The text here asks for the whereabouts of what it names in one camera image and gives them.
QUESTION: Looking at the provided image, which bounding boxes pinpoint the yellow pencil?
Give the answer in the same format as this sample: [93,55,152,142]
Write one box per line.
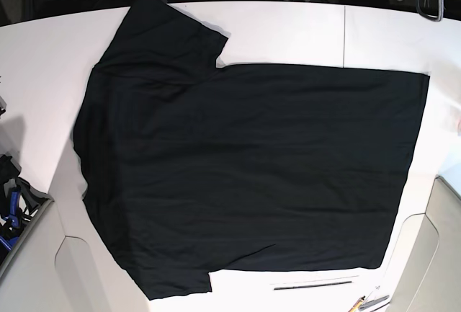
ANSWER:
[349,296,366,312]

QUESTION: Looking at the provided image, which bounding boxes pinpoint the black T-shirt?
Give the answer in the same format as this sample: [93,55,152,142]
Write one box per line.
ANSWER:
[73,0,429,300]

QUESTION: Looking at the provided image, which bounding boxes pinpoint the grey pen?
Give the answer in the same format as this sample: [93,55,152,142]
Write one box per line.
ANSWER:
[359,295,390,311]

